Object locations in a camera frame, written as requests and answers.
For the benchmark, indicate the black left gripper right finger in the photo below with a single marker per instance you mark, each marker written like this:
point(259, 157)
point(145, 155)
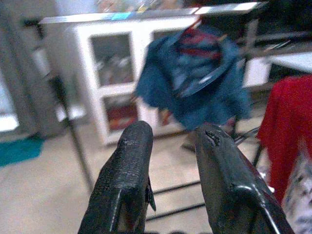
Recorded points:
point(226, 182)

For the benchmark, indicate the red garment white print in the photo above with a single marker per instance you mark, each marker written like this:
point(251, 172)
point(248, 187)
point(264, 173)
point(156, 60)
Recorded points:
point(287, 122)

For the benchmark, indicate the white glass-door cabinet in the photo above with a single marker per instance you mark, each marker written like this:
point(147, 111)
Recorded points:
point(114, 89)

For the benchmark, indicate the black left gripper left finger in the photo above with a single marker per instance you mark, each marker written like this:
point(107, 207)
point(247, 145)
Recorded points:
point(126, 170)

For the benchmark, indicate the teal floor mat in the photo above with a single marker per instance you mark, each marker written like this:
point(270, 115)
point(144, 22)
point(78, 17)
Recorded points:
point(19, 150)

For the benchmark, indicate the blue denim garment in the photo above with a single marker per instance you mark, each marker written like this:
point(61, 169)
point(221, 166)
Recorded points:
point(195, 97)

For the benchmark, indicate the chrome clothes rack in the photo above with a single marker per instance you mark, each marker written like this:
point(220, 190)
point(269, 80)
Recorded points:
point(73, 136)

